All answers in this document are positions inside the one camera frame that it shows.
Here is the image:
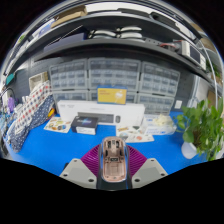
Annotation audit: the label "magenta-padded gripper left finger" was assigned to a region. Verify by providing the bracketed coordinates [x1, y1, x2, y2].
[59, 143, 103, 190]

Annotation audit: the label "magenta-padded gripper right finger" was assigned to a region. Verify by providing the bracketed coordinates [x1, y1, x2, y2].
[125, 143, 169, 190]

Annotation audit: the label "black mouse pad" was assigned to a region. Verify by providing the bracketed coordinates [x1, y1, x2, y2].
[98, 179, 128, 192]

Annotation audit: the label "illustrated picture sheet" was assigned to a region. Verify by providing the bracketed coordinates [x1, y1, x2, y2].
[43, 116, 73, 134]
[115, 124, 155, 144]

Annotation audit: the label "white tissue box blue print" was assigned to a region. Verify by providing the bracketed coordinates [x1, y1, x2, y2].
[141, 113, 178, 136]

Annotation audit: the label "green plant in white pot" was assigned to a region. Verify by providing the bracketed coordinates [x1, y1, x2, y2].
[175, 98, 224, 162]

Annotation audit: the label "small black box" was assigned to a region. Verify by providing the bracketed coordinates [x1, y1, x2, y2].
[70, 115, 99, 136]

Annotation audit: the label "navy dotted cloth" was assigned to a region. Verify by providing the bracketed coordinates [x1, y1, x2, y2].
[8, 94, 56, 154]

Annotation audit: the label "long white keyboard box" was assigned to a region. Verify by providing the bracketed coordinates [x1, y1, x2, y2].
[56, 99, 146, 128]

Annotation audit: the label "yellow and blue box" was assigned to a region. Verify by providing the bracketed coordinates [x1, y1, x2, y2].
[96, 85, 128, 105]

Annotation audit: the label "white dotted cloth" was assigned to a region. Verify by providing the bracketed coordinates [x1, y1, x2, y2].
[14, 79, 53, 129]

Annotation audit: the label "white framed board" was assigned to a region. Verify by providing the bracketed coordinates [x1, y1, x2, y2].
[28, 70, 50, 92]

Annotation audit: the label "white wall socket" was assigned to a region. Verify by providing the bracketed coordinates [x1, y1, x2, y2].
[174, 99, 184, 110]

